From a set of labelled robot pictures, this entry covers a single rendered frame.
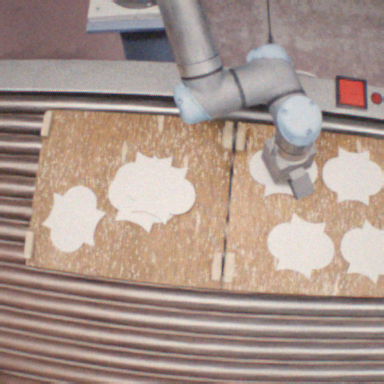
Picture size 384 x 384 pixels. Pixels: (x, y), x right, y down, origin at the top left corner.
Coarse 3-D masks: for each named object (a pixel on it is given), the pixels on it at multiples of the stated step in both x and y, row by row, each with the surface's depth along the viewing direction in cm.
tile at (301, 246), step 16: (288, 224) 142; (304, 224) 142; (320, 224) 142; (272, 240) 141; (288, 240) 141; (304, 240) 141; (320, 240) 141; (288, 256) 140; (304, 256) 140; (320, 256) 140; (304, 272) 140
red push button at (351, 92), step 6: (342, 84) 152; (348, 84) 152; (354, 84) 152; (360, 84) 152; (342, 90) 151; (348, 90) 151; (354, 90) 151; (360, 90) 151; (342, 96) 151; (348, 96) 151; (354, 96) 151; (360, 96) 151; (342, 102) 151; (348, 102) 151; (354, 102) 151; (360, 102) 151
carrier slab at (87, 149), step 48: (48, 144) 148; (96, 144) 148; (144, 144) 148; (192, 144) 148; (48, 192) 146; (96, 192) 145; (48, 240) 143; (96, 240) 143; (144, 240) 143; (192, 240) 143
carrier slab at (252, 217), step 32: (256, 128) 148; (320, 160) 146; (256, 192) 145; (320, 192) 145; (256, 224) 143; (352, 224) 143; (256, 256) 141; (224, 288) 140; (256, 288) 140; (288, 288) 140; (320, 288) 139; (352, 288) 139
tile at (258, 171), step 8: (256, 152) 146; (256, 160) 146; (256, 168) 145; (264, 168) 145; (312, 168) 145; (256, 176) 145; (264, 176) 145; (312, 176) 144; (264, 184) 144; (272, 184) 144; (280, 184) 144; (288, 184) 144; (272, 192) 144; (280, 192) 144; (288, 192) 144
